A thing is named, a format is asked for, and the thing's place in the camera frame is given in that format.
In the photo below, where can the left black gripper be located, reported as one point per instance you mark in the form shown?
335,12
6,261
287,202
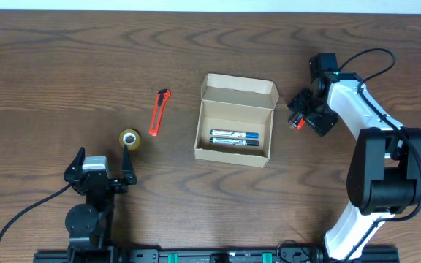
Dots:
130,180

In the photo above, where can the yellow tape roll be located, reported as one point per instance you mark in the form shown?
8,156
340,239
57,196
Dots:
130,138

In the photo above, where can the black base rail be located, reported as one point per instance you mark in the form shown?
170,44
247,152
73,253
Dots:
281,255

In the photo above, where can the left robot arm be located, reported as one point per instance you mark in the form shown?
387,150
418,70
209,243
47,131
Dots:
90,224

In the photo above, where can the open cardboard box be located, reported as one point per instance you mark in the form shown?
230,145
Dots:
237,104

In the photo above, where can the black marker pen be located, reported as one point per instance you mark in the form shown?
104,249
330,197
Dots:
229,141

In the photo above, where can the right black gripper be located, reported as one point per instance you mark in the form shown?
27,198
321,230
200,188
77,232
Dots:
318,124

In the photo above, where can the red and black stapler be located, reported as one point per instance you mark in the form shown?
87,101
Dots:
296,121

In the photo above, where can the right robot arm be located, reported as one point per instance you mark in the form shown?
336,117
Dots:
384,178

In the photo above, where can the blue marker pen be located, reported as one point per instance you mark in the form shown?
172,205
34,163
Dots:
235,134

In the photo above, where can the orange utility knife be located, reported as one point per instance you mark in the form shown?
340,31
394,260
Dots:
161,100

